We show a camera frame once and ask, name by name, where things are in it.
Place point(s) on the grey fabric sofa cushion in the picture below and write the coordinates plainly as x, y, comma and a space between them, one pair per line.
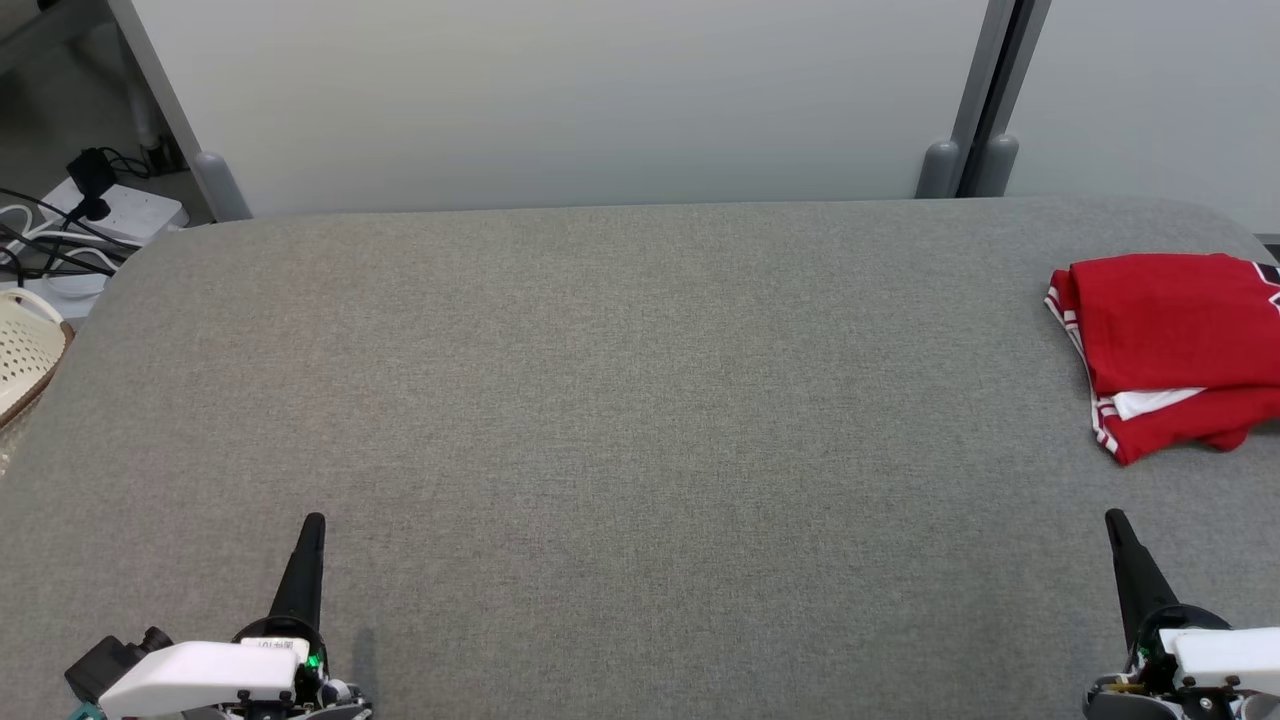
600, 400

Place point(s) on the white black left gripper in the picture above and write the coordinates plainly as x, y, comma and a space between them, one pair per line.
220, 675

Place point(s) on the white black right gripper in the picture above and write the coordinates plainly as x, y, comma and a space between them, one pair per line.
1220, 660

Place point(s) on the dark grey partition post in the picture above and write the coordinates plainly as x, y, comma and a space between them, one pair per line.
1020, 40

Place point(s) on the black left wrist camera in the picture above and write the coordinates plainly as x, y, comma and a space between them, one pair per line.
105, 665

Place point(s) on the grey partition post with foot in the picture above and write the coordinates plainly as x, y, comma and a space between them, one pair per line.
215, 185

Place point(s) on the red and white jersey shirt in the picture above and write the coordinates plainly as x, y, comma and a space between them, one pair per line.
1170, 320

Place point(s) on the black plug adapter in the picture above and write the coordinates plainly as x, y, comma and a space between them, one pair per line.
92, 180

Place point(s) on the light grey partition post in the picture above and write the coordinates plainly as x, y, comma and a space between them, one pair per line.
940, 170

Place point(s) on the white power strip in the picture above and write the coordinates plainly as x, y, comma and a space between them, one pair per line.
140, 215

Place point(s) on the cream plastic laundry basket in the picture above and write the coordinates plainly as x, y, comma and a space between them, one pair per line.
25, 350

